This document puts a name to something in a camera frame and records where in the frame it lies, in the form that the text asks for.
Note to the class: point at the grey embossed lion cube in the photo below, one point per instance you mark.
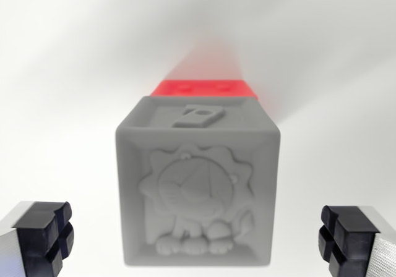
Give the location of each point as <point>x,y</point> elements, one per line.
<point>198,181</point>

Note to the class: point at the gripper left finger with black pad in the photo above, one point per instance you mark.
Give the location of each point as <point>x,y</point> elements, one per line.
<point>37,240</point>

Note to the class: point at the red plastic cube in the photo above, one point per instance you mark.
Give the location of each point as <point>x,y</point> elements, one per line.
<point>204,88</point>

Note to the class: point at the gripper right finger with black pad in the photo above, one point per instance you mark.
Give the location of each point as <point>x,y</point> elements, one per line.
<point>355,243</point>

